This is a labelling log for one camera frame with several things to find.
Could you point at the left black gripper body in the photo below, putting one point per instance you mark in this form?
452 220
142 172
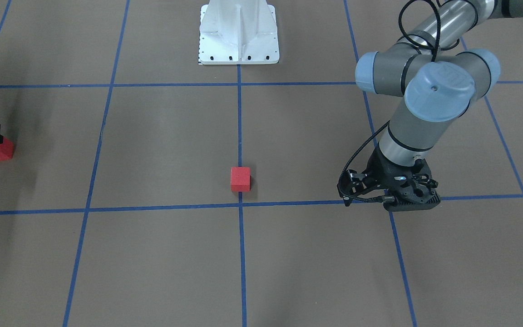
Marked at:
378 171

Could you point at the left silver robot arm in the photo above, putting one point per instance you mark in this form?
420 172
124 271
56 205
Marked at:
435 90

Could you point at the white pedestal column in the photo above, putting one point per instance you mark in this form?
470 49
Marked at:
238 32

